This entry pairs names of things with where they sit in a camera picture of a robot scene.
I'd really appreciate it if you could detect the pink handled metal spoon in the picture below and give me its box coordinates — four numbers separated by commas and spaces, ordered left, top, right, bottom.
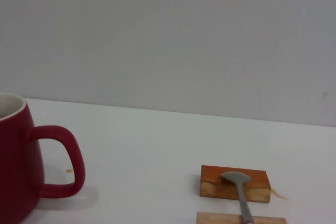
220, 171, 255, 224

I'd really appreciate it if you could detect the red ceramic cup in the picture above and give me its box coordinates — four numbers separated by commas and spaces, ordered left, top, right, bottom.
0, 92, 86, 224

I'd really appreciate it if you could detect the dark orange wooden block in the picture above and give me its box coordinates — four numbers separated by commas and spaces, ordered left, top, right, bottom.
199, 165, 271, 204

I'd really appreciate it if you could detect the light notched wooden block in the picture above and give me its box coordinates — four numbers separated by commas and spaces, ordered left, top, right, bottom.
196, 211, 287, 224

